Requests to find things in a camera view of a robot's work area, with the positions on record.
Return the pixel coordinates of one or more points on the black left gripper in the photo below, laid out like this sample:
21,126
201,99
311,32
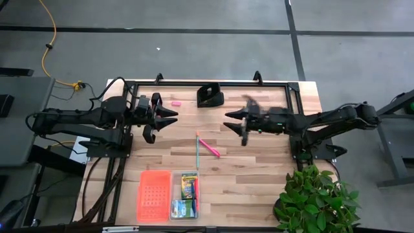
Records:
149,132

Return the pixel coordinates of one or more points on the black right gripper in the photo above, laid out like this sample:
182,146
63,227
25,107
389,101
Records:
268,121

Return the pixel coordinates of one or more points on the pink pen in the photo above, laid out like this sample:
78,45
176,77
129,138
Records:
209,149

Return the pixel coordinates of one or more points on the grey pen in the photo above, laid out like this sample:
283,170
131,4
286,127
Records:
197,152

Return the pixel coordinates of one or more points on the yellow green crayon box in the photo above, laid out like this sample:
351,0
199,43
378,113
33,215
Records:
187,186

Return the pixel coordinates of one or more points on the translucent plastic storage box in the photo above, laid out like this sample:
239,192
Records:
176,194

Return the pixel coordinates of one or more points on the orange plastic box lid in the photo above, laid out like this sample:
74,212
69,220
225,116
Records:
153,195

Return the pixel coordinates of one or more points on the blue pen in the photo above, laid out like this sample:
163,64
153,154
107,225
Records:
193,200

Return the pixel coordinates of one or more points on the blue card pack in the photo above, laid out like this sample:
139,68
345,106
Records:
181,208

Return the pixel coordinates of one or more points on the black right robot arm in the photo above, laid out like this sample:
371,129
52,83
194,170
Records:
330,121

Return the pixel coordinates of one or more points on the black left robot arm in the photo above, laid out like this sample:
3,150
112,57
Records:
81,121

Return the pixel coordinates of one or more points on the pink eraser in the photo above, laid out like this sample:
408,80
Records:
176,103

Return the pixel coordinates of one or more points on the black clamp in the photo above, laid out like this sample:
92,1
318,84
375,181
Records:
158,78

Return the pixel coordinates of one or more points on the potted green plant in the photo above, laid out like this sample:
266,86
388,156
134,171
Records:
317,200

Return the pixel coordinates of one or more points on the grey side desk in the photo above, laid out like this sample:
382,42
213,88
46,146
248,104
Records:
19,181
29,129

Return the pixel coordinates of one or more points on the black floor bar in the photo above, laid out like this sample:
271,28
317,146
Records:
16,72

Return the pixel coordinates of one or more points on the flat black box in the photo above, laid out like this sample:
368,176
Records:
6,106

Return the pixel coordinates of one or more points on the black computer mouse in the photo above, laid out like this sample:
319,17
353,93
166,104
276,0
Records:
11,213

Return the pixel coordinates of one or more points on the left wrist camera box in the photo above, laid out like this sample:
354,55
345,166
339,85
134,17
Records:
143,105

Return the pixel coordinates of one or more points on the black side table frame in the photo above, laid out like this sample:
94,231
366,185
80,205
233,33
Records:
388,152

